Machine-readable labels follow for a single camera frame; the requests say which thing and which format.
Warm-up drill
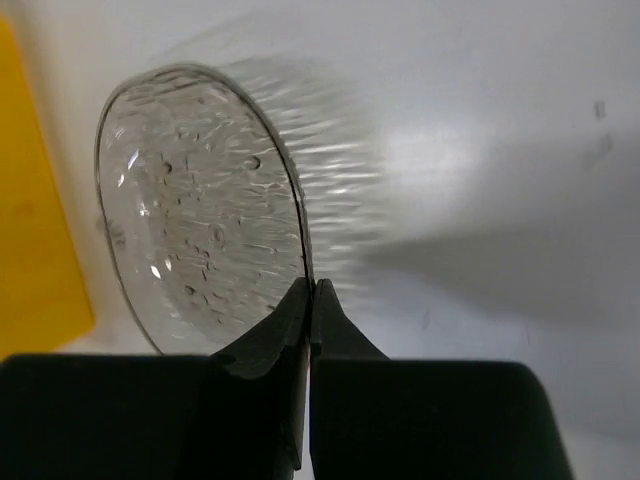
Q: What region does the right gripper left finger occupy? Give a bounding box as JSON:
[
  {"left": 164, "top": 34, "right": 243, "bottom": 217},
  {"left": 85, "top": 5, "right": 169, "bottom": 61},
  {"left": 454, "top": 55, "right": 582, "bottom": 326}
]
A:
[{"left": 1, "top": 278, "right": 311, "bottom": 479}]

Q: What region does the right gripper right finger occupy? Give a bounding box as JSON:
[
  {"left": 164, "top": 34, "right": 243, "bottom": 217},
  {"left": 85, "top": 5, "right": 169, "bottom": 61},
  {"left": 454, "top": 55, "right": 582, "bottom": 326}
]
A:
[{"left": 309, "top": 280, "right": 573, "bottom": 479}]

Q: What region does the yellow plastic bin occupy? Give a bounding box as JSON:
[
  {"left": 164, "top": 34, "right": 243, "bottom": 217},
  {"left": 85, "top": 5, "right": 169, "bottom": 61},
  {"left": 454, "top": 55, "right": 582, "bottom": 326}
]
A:
[{"left": 1, "top": 21, "right": 94, "bottom": 357}]

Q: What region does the grey translucent plate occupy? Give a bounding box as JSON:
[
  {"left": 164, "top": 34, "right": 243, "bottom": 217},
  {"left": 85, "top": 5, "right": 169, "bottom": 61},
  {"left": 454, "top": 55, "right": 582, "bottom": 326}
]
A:
[{"left": 94, "top": 63, "right": 313, "bottom": 355}]

